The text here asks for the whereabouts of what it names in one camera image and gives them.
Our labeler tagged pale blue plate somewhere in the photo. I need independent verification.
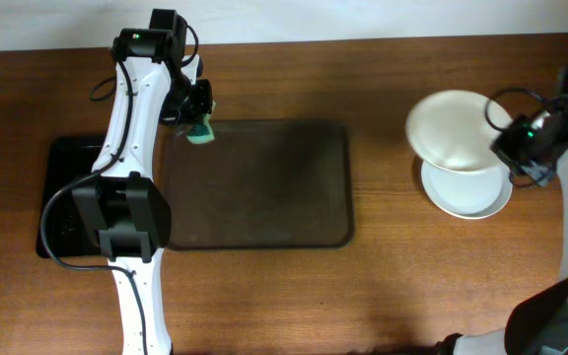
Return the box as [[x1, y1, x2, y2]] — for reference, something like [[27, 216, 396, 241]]
[[420, 162, 513, 220]]

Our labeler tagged pale green plate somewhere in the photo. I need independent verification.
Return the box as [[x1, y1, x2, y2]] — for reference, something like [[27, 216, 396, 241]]
[[405, 90, 512, 174]]

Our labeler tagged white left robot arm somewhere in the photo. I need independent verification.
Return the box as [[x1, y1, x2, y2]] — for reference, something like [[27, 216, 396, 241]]
[[71, 25, 215, 354]]

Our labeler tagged green and yellow sponge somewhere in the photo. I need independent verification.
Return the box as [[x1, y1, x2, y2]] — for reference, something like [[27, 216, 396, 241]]
[[186, 102, 216, 145]]

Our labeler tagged large brown tray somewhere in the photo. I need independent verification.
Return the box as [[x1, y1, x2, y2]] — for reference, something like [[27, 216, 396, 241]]
[[160, 120, 355, 250]]

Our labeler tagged small black tray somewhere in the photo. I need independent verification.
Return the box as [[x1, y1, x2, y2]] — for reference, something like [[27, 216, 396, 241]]
[[41, 134, 105, 257]]

